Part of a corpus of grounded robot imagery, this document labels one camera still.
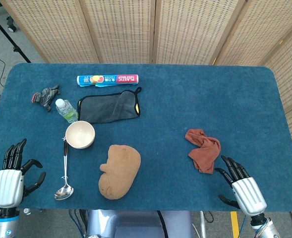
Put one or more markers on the wooden woven folding screen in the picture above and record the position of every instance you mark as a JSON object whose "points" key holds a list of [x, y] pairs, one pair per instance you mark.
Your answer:
{"points": [[160, 29]]}

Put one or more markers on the blue table carpet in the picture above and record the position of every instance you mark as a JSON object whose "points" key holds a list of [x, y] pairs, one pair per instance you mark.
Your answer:
{"points": [[185, 104]]}

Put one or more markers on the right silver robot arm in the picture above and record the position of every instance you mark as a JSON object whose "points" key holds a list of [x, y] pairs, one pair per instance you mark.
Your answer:
{"points": [[266, 228]]}

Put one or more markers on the cream bowl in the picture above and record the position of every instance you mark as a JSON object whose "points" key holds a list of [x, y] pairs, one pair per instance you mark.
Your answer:
{"points": [[93, 143], [79, 134]]}

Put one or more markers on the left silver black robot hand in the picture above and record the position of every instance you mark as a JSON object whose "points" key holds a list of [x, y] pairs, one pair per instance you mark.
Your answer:
{"points": [[8, 184]]}

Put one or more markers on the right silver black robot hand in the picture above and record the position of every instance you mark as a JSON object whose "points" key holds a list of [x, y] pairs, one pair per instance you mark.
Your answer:
{"points": [[248, 194]]}

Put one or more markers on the plastic wrap box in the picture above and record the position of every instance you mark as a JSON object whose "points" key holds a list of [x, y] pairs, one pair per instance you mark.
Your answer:
{"points": [[108, 79]]}

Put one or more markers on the brown plush toy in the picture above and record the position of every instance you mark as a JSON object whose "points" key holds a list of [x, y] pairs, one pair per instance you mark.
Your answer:
{"points": [[119, 171]]}

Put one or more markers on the grey knitted glove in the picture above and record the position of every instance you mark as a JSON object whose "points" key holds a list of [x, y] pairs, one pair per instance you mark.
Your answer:
{"points": [[46, 95]]}

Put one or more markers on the black tripod stand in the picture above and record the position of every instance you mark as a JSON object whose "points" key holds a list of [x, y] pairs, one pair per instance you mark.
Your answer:
{"points": [[8, 34]]}

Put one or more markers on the grey towel black trim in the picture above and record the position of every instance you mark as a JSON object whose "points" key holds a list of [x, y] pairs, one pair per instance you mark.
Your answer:
{"points": [[106, 109]]}

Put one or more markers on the clear water bottle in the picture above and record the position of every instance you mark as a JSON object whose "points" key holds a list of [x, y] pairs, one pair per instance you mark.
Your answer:
{"points": [[66, 111]]}

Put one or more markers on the grey robot torso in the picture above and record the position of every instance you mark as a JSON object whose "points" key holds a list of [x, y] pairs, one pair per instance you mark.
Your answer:
{"points": [[135, 224]]}

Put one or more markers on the rust orange cloth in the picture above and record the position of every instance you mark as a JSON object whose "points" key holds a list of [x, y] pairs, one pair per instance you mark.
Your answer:
{"points": [[206, 151]]}

